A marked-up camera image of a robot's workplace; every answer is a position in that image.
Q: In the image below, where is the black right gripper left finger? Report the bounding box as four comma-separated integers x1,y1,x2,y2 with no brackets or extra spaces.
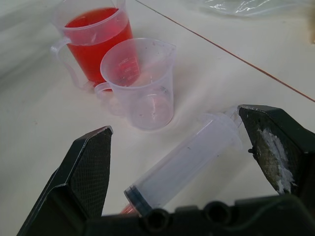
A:
17,125,114,236

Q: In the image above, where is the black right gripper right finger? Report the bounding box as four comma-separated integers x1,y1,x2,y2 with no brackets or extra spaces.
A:
237,104,315,197

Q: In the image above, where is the clear plastic syringe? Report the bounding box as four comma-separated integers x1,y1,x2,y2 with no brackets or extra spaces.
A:
120,106,245,218

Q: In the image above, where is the small clear measuring cup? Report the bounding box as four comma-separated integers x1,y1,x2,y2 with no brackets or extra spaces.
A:
94,37,177,131

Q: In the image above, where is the large cup with red liquid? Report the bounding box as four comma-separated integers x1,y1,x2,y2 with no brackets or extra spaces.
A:
50,0,135,92

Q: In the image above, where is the clear plastic bag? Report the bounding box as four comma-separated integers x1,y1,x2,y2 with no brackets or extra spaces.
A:
200,0,308,17

